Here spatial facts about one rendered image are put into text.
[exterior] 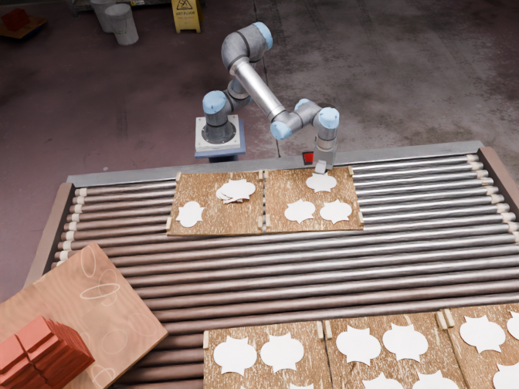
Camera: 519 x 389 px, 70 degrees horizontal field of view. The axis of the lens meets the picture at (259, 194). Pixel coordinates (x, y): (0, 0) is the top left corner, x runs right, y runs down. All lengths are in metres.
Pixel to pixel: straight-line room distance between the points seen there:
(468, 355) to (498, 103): 3.03
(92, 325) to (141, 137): 2.41
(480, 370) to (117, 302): 1.22
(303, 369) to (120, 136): 2.84
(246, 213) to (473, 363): 0.98
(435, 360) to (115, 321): 1.06
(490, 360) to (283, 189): 0.98
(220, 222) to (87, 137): 2.40
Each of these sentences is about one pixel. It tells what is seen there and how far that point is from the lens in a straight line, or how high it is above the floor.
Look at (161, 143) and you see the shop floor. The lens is 3.46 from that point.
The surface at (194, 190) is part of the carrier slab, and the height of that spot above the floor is 0.94.
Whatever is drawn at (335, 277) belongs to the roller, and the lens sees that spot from 1.49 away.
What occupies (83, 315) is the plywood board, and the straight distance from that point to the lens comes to 1.45.
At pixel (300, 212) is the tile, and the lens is 1.61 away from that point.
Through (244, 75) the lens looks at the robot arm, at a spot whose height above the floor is 1.42.
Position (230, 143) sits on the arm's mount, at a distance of 1.98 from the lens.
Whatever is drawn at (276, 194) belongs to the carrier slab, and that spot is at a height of 0.94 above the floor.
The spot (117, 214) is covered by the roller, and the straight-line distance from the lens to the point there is 1.80.
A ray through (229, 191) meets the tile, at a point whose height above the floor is 0.97.
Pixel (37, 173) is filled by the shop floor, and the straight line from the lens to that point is 3.69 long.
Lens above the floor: 2.24
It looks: 51 degrees down
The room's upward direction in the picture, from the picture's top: 5 degrees counter-clockwise
